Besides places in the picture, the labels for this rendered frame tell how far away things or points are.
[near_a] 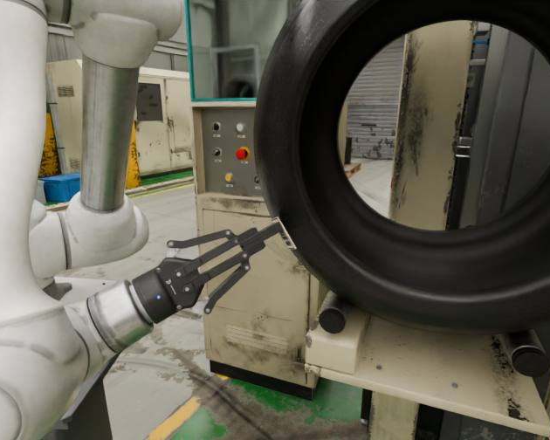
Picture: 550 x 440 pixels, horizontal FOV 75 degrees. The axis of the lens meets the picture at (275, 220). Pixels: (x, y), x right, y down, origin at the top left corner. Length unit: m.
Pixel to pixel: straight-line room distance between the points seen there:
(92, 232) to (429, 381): 0.80
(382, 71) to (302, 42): 9.66
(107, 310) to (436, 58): 0.78
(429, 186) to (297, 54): 0.49
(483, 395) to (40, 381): 0.61
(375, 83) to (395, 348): 9.59
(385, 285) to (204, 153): 1.12
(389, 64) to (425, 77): 9.23
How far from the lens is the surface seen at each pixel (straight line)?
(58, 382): 0.40
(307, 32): 0.54
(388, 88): 10.07
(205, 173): 1.54
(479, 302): 0.57
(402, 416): 1.21
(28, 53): 0.64
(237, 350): 1.76
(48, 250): 1.02
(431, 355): 0.76
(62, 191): 5.83
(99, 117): 0.82
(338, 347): 0.65
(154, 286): 0.53
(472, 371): 0.75
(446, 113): 0.89
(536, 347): 0.64
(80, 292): 1.14
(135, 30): 0.73
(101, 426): 1.38
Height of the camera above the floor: 1.23
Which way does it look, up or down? 17 degrees down
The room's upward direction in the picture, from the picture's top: straight up
